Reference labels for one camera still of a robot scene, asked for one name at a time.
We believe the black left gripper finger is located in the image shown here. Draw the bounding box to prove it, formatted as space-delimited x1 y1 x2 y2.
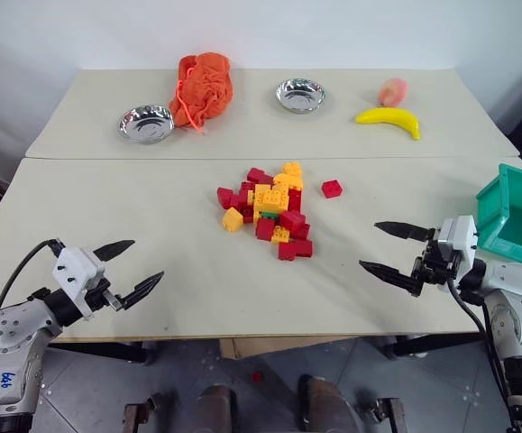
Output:
95 239 137 263
122 271 166 311

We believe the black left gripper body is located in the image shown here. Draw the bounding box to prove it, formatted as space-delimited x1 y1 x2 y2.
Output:
84 278 125 313

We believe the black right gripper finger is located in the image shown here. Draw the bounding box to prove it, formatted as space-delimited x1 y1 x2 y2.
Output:
358 259 424 298
373 220 436 244

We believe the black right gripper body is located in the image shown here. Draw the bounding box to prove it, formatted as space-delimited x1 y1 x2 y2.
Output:
410 240 463 290

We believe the green plastic bin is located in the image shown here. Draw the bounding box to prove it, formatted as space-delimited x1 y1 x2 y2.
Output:
474 163 522 272

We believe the yellow toy banana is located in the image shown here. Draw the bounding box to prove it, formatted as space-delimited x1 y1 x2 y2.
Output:
354 107 422 142

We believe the shiny steel bowl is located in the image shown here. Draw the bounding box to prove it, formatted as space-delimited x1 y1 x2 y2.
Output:
116 104 176 145
274 78 327 115

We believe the brown cardboard piece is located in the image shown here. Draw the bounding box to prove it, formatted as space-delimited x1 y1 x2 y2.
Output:
219 336 361 361

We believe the pink toy peach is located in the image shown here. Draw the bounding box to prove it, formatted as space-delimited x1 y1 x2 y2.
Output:
378 77 409 107

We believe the dark rounded shape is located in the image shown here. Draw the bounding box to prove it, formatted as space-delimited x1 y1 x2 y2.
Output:
298 374 357 433
196 382 239 433

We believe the orange mesh bag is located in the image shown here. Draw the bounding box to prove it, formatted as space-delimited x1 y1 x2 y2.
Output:
168 51 234 135

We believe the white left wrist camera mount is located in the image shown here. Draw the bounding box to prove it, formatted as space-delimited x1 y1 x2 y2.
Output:
52 245 107 319

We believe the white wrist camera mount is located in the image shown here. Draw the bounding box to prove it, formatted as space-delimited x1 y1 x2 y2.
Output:
52 245 107 319
435 215 481 277

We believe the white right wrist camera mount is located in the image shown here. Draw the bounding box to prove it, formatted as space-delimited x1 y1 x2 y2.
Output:
435 215 481 277

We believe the black table frame bar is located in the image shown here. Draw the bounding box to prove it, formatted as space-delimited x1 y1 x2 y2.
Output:
377 332 485 360

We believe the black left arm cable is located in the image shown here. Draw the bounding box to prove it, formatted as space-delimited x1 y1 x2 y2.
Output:
0 238 67 317

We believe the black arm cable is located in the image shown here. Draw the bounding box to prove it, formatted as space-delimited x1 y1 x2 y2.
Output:
446 274 522 428
0 238 67 317

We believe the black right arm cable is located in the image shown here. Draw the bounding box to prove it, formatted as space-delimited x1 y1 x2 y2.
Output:
446 274 522 428

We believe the dark brown bracket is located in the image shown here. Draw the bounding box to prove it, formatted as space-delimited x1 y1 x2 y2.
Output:
123 391 165 433
366 395 408 433

